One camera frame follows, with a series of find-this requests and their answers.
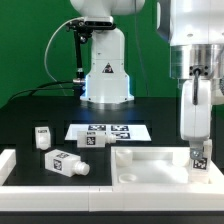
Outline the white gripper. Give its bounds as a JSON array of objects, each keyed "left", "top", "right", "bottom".
[{"left": 180, "top": 80, "right": 224, "bottom": 159}]

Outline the white square tabletop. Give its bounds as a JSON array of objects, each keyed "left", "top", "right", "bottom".
[{"left": 111, "top": 147, "right": 224, "bottom": 185}]

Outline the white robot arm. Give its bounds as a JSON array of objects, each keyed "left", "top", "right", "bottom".
[{"left": 69, "top": 0, "right": 224, "bottom": 160}]

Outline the white U-shaped fence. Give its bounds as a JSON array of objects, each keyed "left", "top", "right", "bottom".
[{"left": 0, "top": 149, "right": 224, "bottom": 212}]

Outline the white marker sheet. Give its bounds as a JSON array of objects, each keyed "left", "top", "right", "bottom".
[{"left": 65, "top": 124, "right": 151, "bottom": 141}]

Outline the black cable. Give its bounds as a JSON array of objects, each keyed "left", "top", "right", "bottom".
[{"left": 8, "top": 80, "right": 81, "bottom": 102}]

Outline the black camera on stand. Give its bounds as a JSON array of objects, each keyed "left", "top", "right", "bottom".
[{"left": 66, "top": 17, "right": 116, "bottom": 95}]

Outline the grey cable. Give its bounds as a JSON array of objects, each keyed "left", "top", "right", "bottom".
[{"left": 43, "top": 17, "right": 84, "bottom": 96}]

